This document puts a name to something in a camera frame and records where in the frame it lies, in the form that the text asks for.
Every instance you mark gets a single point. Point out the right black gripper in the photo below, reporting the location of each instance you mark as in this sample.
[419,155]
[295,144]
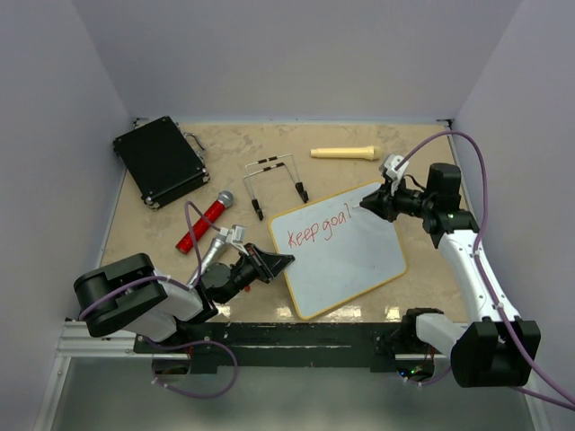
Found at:
[383,203]

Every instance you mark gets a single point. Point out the black carrying case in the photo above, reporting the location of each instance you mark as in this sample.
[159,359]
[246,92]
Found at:
[161,161]

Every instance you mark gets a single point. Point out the silver toy microphone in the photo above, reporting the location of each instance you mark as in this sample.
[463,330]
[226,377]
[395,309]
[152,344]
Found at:
[216,248]

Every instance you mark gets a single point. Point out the red glitter toy microphone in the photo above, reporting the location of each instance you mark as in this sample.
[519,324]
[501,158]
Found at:
[206,220]

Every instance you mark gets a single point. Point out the cream toy microphone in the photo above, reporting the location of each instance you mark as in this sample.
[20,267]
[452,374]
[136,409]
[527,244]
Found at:
[369,153]

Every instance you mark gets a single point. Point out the wire whiteboard stand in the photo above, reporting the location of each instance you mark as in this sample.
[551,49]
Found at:
[256,173]

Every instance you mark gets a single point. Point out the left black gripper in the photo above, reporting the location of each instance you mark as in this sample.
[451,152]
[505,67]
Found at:
[268,265]

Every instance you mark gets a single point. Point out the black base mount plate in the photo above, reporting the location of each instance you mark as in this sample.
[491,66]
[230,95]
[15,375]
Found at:
[204,348]

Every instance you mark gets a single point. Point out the yellow framed whiteboard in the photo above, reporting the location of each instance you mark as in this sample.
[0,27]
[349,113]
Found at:
[341,253]

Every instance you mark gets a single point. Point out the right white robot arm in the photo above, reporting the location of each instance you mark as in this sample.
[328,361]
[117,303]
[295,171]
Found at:
[493,349]

